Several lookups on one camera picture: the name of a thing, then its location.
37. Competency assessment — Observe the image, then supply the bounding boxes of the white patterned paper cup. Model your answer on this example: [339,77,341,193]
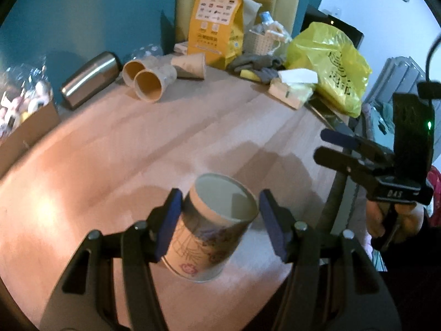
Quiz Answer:
[162,173,259,282]

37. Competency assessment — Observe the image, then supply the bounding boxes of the brown paper cup right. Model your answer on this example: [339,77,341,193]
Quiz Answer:
[170,53,206,80]

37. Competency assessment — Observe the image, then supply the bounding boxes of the brown paper cup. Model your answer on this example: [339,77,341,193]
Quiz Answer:
[170,53,206,80]
[122,55,159,87]
[134,64,177,103]

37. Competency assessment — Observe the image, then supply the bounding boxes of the brown paper cup front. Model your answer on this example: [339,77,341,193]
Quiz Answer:
[134,64,177,103]

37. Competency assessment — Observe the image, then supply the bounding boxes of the brown paper cup rear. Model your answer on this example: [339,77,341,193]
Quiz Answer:
[122,55,159,87]

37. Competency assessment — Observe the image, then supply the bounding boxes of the person's right hand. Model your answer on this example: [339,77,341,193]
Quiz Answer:
[365,199,426,244]

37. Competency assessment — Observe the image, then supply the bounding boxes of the yellow plastic bag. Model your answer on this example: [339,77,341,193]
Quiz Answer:
[284,22,372,118]

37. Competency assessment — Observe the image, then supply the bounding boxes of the tissue pack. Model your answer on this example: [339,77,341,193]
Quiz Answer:
[268,68,318,110]

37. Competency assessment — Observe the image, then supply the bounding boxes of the grey gloves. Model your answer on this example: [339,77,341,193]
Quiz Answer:
[227,53,283,84]

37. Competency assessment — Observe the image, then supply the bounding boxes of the black chair back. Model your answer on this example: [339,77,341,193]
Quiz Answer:
[300,4,364,49]

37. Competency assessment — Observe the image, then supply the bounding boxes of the white woven basket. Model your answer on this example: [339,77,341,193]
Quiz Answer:
[243,31,281,55]

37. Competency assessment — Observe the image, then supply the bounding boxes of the plastic water bottle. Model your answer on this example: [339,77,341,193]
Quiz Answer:
[259,11,274,31]

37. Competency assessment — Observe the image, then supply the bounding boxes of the white paper bag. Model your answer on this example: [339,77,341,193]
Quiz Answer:
[242,0,262,32]

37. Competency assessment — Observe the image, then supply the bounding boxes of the cardboard tray box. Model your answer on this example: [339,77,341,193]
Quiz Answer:
[0,100,61,177]

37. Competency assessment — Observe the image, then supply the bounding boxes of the yellow paper bag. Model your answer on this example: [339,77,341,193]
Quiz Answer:
[188,0,244,70]

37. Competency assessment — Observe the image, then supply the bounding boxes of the stainless steel tumbler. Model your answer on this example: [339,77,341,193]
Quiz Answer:
[60,52,120,110]

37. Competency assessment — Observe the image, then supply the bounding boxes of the clear plastic wrapper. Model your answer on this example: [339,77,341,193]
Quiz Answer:
[130,43,164,60]

